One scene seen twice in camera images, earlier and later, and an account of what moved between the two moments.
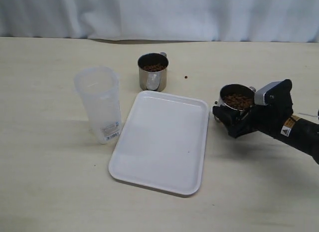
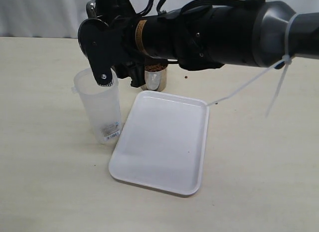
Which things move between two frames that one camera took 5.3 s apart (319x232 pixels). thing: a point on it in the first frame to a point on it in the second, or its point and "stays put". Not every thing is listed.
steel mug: (238, 97) to (90, 7)
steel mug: (152, 68) stays put
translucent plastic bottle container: (99, 88) stays put
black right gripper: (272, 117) to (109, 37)
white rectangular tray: (164, 144) stays put
